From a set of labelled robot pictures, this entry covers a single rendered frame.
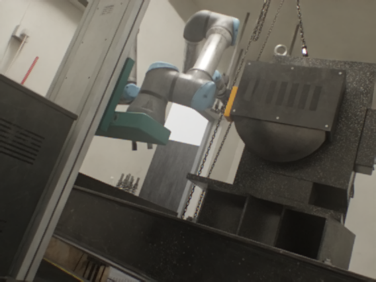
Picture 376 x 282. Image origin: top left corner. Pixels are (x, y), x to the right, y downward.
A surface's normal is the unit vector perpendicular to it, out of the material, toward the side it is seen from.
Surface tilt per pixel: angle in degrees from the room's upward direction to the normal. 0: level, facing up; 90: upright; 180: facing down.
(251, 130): 90
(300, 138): 90
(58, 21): 90
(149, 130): 90
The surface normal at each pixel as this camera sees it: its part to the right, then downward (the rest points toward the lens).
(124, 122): -0.57, -0.39
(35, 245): 0.76, 0.10
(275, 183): -0.36, -0.35
